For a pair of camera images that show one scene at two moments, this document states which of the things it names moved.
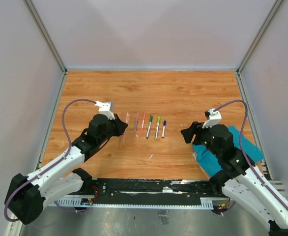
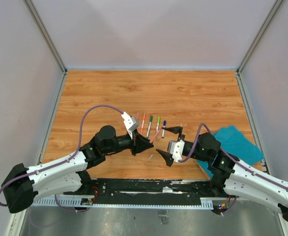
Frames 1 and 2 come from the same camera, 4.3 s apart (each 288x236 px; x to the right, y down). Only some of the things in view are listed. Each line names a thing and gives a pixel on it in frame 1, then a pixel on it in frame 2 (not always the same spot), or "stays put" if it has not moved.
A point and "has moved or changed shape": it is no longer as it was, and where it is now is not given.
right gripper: [196, 128] -> [175, 130]
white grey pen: [163, 129] stays put
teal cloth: [212, 166] stays put
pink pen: [128, 116] has moved or changed shape
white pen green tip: [149, 127] stays put
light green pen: [157, 127] stays put
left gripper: [120, 126] -> [139, 143]
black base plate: [153, 191] stays put
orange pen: [142, 128] stays put
